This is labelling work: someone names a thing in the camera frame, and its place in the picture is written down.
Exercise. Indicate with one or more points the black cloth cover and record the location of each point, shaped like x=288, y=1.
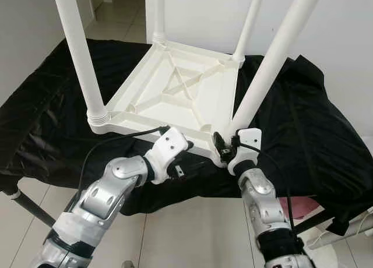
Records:
x=315, y=134

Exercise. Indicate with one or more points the white plastic table leg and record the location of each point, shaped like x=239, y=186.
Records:
x=249, y=23
x=158, y=14
x=280, y=46
x=78, y=46

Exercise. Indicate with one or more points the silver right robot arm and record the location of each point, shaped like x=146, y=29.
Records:
x=262, y=210

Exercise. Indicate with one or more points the white metal pole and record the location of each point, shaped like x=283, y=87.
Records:
x=347, y=227

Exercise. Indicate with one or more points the grey robot left leg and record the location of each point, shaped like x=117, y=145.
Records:
x=126, y=264

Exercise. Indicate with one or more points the pink cushioned seat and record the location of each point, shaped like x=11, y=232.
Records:
x=300, y=205

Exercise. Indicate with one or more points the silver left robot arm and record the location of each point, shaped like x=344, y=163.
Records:
x=99, y=201

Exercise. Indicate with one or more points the white plastic table top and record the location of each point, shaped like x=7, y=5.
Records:
x=151, y=99

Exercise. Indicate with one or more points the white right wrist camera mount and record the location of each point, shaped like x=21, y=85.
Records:
x=247, y=135

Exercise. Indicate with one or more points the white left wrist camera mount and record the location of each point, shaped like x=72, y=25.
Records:
x=166, y=148

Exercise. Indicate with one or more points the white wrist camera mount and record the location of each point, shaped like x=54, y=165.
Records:
x=166, y=148
x=247, y=135

